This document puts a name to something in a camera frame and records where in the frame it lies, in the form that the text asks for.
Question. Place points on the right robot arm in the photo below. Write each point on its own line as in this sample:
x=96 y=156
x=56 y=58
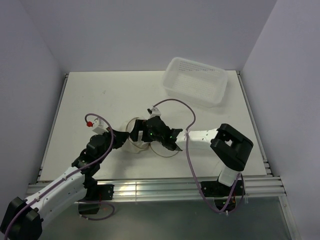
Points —
x=231 y=146

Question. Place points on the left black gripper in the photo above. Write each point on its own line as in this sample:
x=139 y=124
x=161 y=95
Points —
x=119 y=138

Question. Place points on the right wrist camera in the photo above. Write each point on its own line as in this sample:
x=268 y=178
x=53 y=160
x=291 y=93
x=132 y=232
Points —
x=153 y=112

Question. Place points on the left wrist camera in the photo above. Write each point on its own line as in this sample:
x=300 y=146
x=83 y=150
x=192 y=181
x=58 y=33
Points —
x=97 y=126

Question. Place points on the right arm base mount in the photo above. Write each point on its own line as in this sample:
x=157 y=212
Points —
x=219 y=193

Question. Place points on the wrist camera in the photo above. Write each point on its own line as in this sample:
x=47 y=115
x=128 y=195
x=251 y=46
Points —
x=153 y=112
x=97 y=126

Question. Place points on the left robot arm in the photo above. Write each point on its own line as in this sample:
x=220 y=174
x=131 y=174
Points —
x=25 y=219

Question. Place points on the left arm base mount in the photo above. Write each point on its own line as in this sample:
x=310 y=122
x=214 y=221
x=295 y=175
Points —
x=96 y=199

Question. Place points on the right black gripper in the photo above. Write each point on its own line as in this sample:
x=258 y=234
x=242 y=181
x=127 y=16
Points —
x=140 y=125

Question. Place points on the white plastic basket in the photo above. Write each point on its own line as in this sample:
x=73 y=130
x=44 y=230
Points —
x=195 y=82

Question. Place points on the aluminium rail frame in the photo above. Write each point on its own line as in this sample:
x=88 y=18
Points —
x=122 y=95

